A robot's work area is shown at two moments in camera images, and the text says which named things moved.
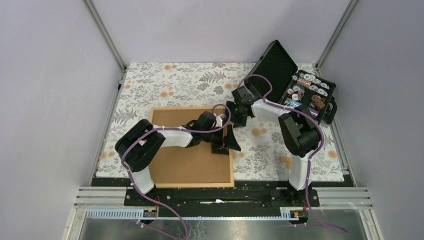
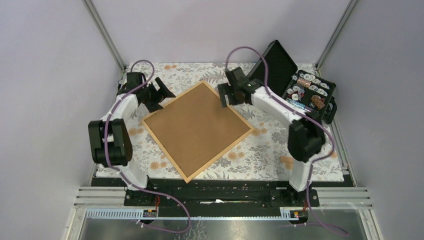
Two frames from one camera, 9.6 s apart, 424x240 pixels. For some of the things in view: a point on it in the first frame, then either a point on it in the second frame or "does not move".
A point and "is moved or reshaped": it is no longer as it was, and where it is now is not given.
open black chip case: x=292 y=88 does not move
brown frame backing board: x=195 y=163 is moved or reshaped
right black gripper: x=229 y=106 to x=224 y=89
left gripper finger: x=230 y=141 to x=164 y=91
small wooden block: x=287 y=159 does not move
